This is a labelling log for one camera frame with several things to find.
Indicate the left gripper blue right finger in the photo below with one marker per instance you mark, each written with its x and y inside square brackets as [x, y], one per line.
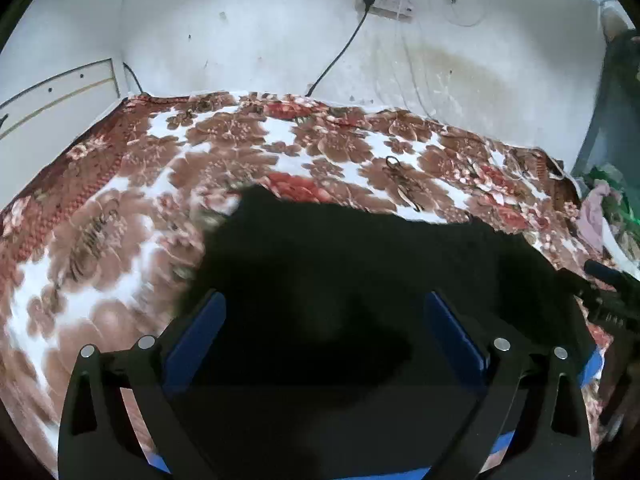
[491, 367]

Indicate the white wall power strip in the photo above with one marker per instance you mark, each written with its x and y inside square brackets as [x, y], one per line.
[401, 10]

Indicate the pink cloth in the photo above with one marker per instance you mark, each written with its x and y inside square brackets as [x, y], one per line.
[589, 223]

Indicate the white wooden headboard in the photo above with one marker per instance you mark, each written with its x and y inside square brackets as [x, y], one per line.
[41, 122]

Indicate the hanging blue denim garment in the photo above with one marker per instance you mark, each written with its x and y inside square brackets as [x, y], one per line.
[613, 133]

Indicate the floral brown red bed blanket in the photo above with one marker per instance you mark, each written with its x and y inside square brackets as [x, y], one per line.
[97, 247]

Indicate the white sock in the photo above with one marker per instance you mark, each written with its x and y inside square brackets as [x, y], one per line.
[617, 255]

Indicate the blue and black hooded jacket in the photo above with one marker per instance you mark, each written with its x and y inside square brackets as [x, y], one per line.
[324, 367]

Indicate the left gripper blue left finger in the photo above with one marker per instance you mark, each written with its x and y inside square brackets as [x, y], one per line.
[157, 369]

